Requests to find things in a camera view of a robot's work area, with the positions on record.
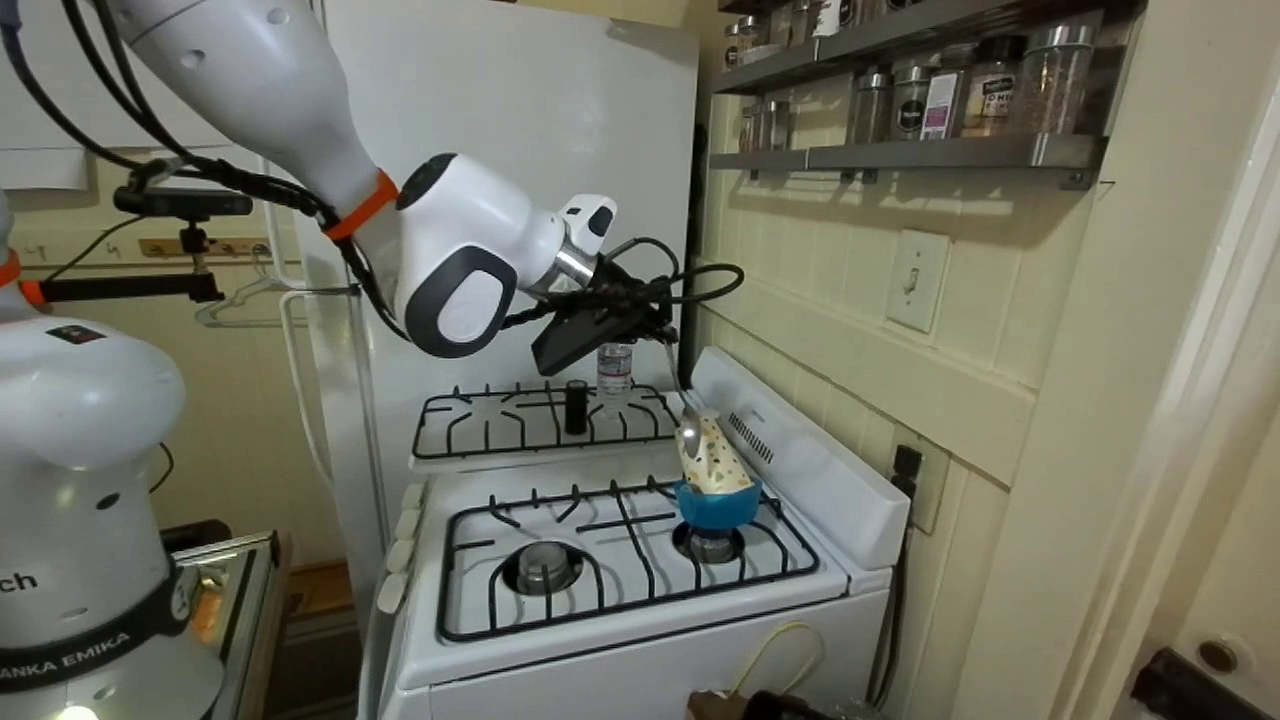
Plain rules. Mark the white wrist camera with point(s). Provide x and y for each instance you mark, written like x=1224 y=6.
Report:
x=589 y=221

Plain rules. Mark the spice jar brown contents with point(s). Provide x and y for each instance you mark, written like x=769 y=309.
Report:
x=994 y=85

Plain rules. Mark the grey spice shelf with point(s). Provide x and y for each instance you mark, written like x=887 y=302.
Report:
x=888 y=61

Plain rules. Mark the white light switch plate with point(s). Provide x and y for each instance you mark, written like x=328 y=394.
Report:
x=917 y=280

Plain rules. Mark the spice jar clear glass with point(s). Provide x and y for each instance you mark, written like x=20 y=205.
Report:
x=1060 y=73

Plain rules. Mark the patterned cream cup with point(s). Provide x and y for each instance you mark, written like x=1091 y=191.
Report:
x=712 y=467

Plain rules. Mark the white gas stove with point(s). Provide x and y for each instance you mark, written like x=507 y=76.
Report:
x=806 y=641

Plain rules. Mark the black power plug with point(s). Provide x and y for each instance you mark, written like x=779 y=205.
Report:
x=906 y=468

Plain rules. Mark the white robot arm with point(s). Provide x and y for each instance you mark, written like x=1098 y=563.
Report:
x=93 y=610

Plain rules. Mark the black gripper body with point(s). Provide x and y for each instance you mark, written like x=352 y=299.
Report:
x=607 y=312

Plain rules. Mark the black camera on stand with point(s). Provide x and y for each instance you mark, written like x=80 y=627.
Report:
x=141 y=198

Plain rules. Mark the silver metal spoon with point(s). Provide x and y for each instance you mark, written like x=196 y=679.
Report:
x=689 y=432

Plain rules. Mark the black front stove grate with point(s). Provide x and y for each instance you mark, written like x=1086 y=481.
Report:
x=555 y=558

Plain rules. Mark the robot base platform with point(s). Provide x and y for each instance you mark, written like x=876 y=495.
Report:
x=237 y=610

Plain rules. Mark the spice jar white label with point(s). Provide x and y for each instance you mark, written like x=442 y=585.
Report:
x=944 y=85

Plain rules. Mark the black rear stove grate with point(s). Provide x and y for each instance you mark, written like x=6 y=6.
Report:
x=542 y=416

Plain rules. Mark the blue bowl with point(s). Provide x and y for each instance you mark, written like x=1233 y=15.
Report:
x=719 y=514

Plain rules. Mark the black stove grate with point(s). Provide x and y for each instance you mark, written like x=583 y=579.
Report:
x=542 y=416
x=555 y=558

